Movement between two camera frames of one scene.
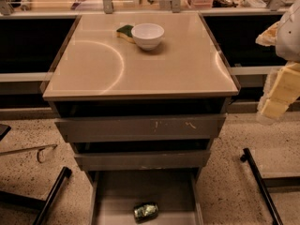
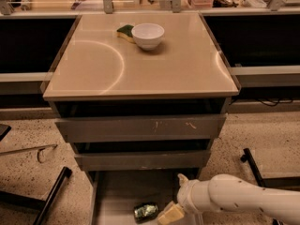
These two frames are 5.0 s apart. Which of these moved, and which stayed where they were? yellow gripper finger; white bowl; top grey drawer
Moved: yellow gripper finger
Stayed: white bowl; top grey drawer
